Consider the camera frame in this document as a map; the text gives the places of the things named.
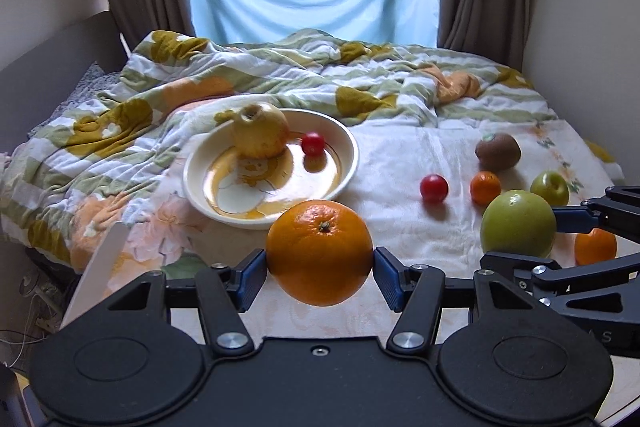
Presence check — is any large green apple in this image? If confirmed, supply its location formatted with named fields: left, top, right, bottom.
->
left=480, top=189, right=558, bottom=258

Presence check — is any white cable bundle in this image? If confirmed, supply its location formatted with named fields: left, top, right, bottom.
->
left=0, top=268, right=76, bottom=369

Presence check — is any large orange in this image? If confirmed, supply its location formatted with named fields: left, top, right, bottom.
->
left=266, top=200, right=375, bottom=307
left=574, top=228, right=619, bottom=266

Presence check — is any small green apple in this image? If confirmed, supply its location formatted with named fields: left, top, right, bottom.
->
left=530, top=170, right=571, bottom=207

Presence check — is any pale floral bedsheet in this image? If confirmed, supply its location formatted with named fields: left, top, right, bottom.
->
left=62, top=119, right=640, bottom=427

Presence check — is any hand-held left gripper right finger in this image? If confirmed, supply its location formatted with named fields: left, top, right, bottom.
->
left=374, top=247, right=539, bottom=356

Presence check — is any small orange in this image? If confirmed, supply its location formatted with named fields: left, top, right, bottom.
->
left=470, top=171, right=502, bottom=206

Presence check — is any white flat board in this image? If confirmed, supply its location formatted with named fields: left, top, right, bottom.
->
left=60, top=224, right=132, bottom=334

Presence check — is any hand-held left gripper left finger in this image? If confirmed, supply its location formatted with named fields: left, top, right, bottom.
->
left=107, top=249, right=267, bottom=356

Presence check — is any brown kiwi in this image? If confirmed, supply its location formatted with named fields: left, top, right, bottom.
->
left=475, top=133, right=522, bottom=173

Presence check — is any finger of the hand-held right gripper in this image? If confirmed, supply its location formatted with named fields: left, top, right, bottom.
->
left=550, top=185, right=640, bottom=239
left=480, top=251, right=640, bottom=329

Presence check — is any grey bed headboard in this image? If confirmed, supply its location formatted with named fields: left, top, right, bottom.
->
left=0, top=11, right=127, bottom=154

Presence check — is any cream ceramic bowl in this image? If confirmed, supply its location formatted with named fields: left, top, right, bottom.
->
left=182, top=108, right=361, bottom=231

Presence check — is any floral striped blanket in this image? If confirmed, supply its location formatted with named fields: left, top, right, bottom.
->
left=0, top=29, right=626, bottom=278

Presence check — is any red cherry tomato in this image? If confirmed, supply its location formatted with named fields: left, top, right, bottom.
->
left=301, top=132, right=326, bottom=157
left=420, top=174, right=449, bottom=204

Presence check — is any blue patterned pillow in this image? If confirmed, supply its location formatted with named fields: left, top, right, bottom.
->
left=40, top=61, right=124, bottom=128

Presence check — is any yellow pomegranate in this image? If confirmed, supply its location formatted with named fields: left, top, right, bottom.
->
left=230, top=102, right=291, bottom=159

